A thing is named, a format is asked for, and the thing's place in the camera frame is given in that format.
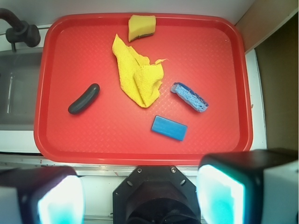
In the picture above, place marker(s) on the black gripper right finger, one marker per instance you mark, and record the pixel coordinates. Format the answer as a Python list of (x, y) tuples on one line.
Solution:
[(253, 187)]

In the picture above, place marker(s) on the dark metal faucet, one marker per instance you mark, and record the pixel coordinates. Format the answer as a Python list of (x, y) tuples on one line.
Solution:
[(20, 31)]

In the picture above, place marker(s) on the grey metal sink basin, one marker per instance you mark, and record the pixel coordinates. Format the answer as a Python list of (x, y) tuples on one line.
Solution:
[(19, 76)]

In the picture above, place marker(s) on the dark green plastic pickle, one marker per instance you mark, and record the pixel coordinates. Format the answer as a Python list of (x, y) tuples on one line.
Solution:
[(85, 100)]

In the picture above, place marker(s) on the yellow sponge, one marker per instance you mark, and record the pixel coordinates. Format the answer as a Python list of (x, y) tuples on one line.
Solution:
[(140, 26)]

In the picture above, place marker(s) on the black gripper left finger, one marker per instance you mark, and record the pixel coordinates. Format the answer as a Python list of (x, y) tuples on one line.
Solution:
[(44, 195)]

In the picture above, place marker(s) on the blue rectangular block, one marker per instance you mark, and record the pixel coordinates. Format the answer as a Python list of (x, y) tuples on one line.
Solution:
[(169, 128)]

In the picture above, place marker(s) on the yellow cloth rag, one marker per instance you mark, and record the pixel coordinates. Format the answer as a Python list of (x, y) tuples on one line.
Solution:
[(139, 79)]

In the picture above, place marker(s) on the blue scrubbing sponge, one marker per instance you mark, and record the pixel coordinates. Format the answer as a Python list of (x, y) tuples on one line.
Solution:
[(190, 97)]

